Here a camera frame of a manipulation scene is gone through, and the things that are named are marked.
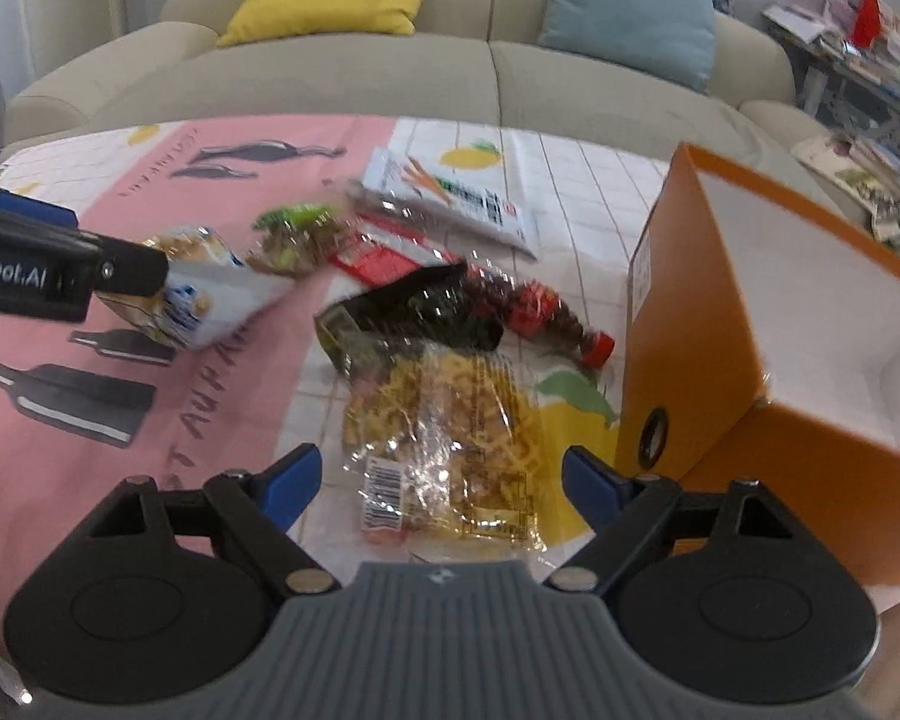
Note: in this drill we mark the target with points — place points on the yellow crispy snack bag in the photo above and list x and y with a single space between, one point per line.
445 443

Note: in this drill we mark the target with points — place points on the green nut snack packet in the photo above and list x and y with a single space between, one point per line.
292 241

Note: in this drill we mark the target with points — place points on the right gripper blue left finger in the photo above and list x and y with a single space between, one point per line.
253 513

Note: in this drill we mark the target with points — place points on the red white snack packet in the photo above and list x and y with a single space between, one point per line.
378 252

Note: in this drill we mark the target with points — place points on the light blue cushion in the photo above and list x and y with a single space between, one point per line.
673 40

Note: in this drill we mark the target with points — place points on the cluttered side desk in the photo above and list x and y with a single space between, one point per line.
850 51

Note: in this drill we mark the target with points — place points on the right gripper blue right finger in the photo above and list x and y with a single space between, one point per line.
628 517

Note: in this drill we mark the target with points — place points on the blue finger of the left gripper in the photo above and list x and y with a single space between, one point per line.
36 209
130 268

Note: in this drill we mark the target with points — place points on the pink white patterned tablecloth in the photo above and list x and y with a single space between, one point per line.
82 408

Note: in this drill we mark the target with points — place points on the red dates snack packet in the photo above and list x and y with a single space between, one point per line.
537 313

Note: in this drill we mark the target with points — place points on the blue white biscuit packet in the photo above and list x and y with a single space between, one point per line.
208 294

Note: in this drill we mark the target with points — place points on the black seaweed snack packet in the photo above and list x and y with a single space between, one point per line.
428 306

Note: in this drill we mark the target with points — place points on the beige sofa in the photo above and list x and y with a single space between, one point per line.
474 61

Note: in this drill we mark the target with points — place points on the orange cardboard box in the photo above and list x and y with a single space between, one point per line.
763 342

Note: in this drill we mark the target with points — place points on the white carrot stick snack packet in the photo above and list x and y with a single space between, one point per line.
414 192

